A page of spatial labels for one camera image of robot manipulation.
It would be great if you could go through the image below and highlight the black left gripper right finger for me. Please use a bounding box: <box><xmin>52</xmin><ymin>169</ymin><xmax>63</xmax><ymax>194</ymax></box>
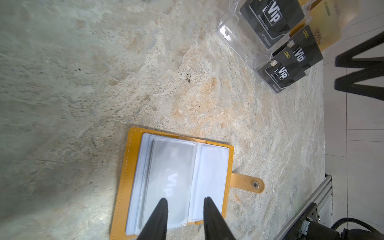
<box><xmin>204</xmin><ymin>197</ymin><xmax>235</xmax><ymax>240</ymax></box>

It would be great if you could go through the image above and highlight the clear acrylic card display stand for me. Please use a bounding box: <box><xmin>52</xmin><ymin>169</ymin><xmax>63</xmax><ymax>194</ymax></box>
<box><xmin>217</xmin><ymin>1</ymin><xmax>310</xmax><ymax>81</ymax></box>

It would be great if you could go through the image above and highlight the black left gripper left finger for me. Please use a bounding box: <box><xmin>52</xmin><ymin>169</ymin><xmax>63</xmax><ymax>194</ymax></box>
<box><xmin>137</xmin><ymin>198</ymin><xmax>168</xmax><ymax>240</ymax></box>

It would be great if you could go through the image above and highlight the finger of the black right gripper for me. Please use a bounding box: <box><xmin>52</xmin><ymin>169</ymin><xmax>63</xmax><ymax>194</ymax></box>
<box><xmin>335</xmin><ymin>32</ymin><xmax>384</xmax><ymax>69</ymax></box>
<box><xmin>334</xmin><ymin>67</ymin><xmax>384</xmax><ymax>101</ymax></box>

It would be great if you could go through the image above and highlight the aluminium front rail frame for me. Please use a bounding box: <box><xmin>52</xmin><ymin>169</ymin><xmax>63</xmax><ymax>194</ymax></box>
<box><xmin>275</xmin><ymin>175</ymin><xmax>333</xmax><ymax>240</ymax></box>

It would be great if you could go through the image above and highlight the yellow leather card holder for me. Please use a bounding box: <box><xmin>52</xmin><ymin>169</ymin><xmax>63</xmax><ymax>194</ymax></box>
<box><xmin>110</xmin><ymin>127</ymin><xmax>265</xmax><ymax>240</ymax></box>

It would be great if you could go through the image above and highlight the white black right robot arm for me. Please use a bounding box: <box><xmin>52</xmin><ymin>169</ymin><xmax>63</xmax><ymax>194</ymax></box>
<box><xmin>297</xmin><ymin>32</ymin><xmax>384</xmax><ymax>240</ymax></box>

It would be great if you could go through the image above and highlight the gold VIP card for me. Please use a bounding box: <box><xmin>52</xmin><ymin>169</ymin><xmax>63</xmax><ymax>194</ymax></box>
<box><xmin>290</xmin><ymin>0</ymin><xmax>360</xmax><ymax>51</ymax></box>

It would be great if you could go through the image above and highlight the black VIP card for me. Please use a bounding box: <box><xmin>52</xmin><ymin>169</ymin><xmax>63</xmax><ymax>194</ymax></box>
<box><xmin>272</xmin><ymin>25</ymin><xmax>323</xmax><ymax>71</ymax></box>
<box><xmin>240</xmin><ymin>0</ymin><xmax>305</xmax><ymax>49</ymax></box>
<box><xmin>142</xmin><ymin>137</ymin><xmax>197</xmax><ymax>229</ymax></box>
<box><xmin>257</xmin><ymin>47</ymin><xmax>306</xmax><ymax>94</ymax></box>

